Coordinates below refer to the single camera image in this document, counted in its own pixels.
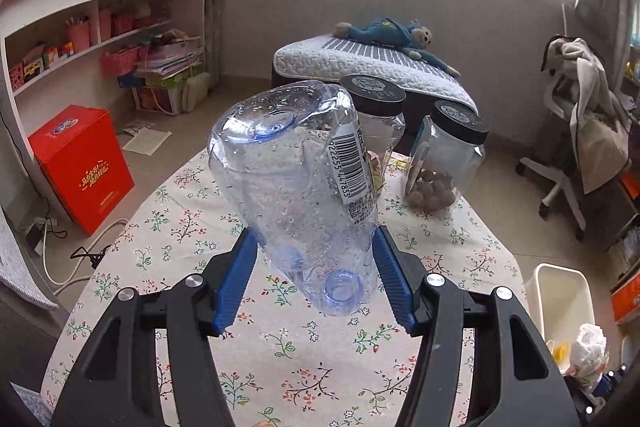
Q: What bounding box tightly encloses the clear plastic water bottle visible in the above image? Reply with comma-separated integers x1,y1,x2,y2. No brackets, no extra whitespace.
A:
207,80,378,317

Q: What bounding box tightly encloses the yellow snack wrapper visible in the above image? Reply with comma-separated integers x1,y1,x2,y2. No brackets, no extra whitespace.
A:
546,339,570,366

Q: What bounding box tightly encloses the white trash bin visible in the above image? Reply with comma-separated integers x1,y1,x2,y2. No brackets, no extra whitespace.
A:
525,263,596,372

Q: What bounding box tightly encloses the orange paper shopping bag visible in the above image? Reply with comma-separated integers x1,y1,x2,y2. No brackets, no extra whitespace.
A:
611,273,640,325

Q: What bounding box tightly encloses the clear jar with brown balls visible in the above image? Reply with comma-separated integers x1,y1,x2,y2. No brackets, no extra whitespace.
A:
404,100,489,213

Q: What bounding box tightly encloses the clear jar with snacks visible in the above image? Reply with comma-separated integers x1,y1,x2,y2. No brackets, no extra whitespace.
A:
340,74,406,193

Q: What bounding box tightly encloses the white grey office chair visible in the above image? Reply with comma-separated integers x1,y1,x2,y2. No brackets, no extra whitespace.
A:
514,33,632,242

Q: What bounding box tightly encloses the red cardboard box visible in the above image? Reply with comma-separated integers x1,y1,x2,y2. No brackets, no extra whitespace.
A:
28,105,134,235

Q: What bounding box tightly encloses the blue plush monkey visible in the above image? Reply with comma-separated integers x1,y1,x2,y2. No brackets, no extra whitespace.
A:
333,17,460,78

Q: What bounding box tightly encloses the beige blanket on chair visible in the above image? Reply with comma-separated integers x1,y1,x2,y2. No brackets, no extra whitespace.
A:
541,36,631,194

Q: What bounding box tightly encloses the pink basket on shelf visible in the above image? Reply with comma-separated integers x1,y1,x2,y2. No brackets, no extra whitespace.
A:
101,46,140,76

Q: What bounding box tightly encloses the white wall shelf unit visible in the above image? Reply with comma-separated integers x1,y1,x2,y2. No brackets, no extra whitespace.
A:
1,0,205,215

